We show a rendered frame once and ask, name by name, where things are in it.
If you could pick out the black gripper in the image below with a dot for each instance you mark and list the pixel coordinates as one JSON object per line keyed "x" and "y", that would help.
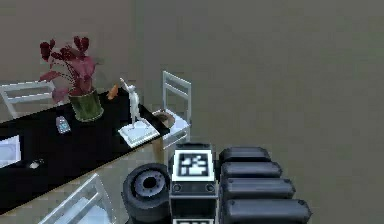
{"x": 146, "y": 195}

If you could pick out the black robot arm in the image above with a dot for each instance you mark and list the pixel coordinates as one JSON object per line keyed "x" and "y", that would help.
{"x": 240, "y": 186}

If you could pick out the white slatted chair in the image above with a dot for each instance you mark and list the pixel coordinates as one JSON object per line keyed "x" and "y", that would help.
{"x": 80, "y": 206}
{"x": 23, "y": 95}
{"x": 178, "y": 110}

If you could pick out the brown round object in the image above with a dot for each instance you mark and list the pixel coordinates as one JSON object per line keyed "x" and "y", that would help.
{"x": 166, "y": 119}

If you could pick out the black dining table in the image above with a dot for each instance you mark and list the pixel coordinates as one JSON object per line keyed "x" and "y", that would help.
{"x": 76, "y": 153}

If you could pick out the white human figure statue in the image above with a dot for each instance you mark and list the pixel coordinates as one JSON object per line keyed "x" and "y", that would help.
{"x": 135, "y": 113}

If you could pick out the small orange object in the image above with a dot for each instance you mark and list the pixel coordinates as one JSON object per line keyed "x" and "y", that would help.
{"x": 113, "y": 92}

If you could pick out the grey remote control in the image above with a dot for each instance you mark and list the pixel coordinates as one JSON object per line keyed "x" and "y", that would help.
{"x": 62, "y": 125}

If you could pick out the small grey object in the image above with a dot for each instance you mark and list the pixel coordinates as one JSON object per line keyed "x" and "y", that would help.
{"x": 35, "y": 164}

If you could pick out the red-leaved plant in green pot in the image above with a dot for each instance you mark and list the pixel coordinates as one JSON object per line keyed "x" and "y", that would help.
{"x": 80, "y": 83}

